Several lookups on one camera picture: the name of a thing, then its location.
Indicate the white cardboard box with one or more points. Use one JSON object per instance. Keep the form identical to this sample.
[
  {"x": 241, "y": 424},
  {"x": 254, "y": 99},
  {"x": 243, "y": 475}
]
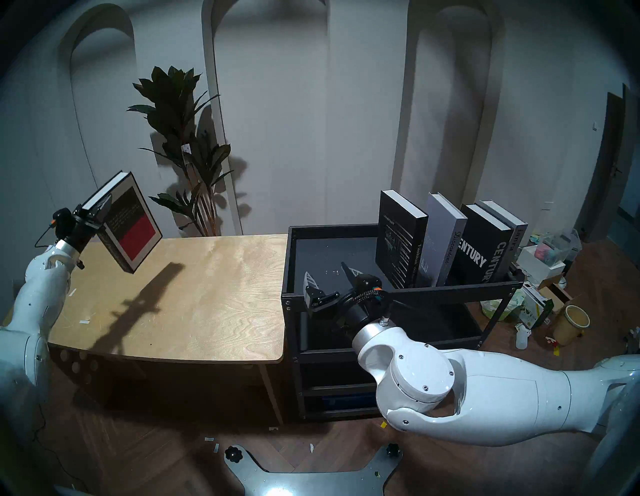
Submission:
[{"x": 537, "y": 270}]

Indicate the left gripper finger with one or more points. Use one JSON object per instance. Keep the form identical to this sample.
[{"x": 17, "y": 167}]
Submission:
[{"x": 104, "y": 206}]

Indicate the grey metal robot base plate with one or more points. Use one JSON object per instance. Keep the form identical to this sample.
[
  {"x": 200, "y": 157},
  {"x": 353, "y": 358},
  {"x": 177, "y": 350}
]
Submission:
[{"x": 310, "y": 482}]

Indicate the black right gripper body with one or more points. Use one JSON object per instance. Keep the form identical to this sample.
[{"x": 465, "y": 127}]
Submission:
[{"x": 347, "y": 302}]

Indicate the red and yellow small item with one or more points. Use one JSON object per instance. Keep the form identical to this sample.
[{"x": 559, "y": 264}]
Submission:
[{"x": 555, "y": 345}]

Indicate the Crime and Punishment book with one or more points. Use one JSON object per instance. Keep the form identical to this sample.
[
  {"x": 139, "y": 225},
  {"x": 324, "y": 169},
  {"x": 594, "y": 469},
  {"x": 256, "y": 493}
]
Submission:
[{"x": 132, "y": 230}]

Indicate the light green plastic bag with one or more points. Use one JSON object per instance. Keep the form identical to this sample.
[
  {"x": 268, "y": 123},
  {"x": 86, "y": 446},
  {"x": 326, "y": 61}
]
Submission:
[{"x": 495, "y": 310}]

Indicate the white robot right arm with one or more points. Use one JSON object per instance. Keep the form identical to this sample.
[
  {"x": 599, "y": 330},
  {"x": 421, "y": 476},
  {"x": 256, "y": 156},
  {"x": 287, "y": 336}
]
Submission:
[{"x": 485, "y": 385}]

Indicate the black metal shelf cart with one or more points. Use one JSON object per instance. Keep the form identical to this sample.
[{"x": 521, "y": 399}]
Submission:
[{"x": 320, "y": 255}]

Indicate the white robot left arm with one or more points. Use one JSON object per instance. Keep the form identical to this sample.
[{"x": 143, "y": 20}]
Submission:
[{"x": 30, "y": 320}]

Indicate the light grey Iaura book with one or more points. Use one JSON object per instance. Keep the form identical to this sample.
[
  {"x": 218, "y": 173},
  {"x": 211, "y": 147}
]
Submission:
[{"x": 507, "y": 217}]

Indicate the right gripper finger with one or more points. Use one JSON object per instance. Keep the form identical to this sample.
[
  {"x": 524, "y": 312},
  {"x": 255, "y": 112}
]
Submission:
[
  {"x": 312, "y": 290},
  {"x": 352, "y": 275}
]

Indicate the blue plastic bin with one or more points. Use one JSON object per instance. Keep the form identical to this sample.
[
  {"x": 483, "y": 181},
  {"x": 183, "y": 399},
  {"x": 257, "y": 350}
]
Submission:
[{"x": 350, "y": 400}]

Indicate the black star knob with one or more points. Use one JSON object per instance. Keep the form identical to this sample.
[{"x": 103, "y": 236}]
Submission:
[
  {"x": 233, "y": 454},
  {"x": 393, "y": 451}
]

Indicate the brown cardboard box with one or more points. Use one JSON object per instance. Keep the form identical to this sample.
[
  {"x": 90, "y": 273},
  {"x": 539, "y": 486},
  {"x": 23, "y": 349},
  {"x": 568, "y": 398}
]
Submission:
[{"x": 559, "y": 294}]

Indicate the dark door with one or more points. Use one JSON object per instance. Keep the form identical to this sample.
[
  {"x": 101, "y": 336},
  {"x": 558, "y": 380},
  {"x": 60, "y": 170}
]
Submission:
[{"x": 607, "y": 165}]

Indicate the beige bucket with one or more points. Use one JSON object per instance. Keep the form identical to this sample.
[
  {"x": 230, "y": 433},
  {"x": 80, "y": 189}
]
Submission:
[{"x": 570, "y": 327}]

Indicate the white spray bottle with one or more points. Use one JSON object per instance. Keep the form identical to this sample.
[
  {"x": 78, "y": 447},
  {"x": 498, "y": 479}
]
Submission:
[{"x": 522, "y": 337}]

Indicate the black Fashion book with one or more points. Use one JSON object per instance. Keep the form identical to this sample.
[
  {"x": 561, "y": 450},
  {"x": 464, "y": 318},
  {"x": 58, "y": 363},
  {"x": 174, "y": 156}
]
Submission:
[{"x": 400, "y": 235}]

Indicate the tall green potted plant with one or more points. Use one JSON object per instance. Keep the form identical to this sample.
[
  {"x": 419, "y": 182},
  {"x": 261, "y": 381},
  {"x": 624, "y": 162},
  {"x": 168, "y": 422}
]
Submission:
[{"x": 172, "y": 100}]

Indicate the green and white carton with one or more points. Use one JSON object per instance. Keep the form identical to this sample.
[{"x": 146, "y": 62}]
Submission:
[{"x": 535, "y": 305}]

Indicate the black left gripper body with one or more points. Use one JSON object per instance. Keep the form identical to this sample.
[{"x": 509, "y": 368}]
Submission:
[{"x": 82, "y": 227}]

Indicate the grey Discontent book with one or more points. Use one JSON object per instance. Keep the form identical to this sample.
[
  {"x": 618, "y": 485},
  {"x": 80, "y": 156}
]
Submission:
[{"x": 442, "y": 245}]

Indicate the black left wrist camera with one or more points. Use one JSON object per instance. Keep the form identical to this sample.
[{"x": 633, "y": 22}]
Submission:
[{"x": 62, "y": 219}]

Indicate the light wooden display table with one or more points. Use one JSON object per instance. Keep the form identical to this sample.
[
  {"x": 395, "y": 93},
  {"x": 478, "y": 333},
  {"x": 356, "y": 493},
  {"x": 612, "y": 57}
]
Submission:
[{"x": 225, "y": 300}]

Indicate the black Century book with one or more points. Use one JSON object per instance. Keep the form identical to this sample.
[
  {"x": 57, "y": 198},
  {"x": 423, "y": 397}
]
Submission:
[{"x": 480, "y": 250}]

